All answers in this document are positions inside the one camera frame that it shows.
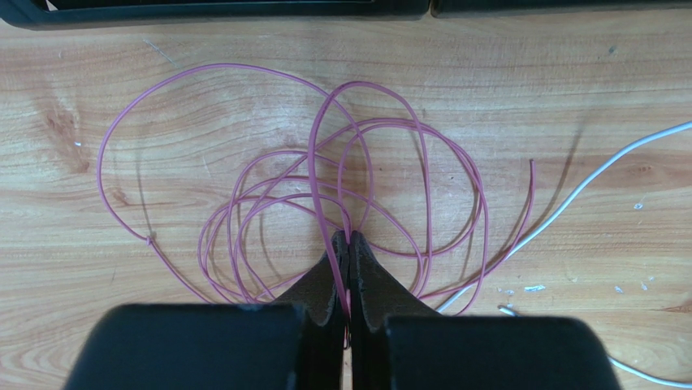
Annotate black compartment organizer tray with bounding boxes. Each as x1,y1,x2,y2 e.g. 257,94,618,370
1,1,691,30

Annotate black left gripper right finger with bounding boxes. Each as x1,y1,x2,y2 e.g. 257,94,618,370
348,232,438,389

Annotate white cable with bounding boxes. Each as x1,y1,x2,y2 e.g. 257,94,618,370
435,120,692,389

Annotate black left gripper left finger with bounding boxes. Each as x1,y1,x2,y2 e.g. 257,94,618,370
270,231,348,389

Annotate pink cable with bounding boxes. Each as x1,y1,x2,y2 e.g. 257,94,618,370
97,63,538,318

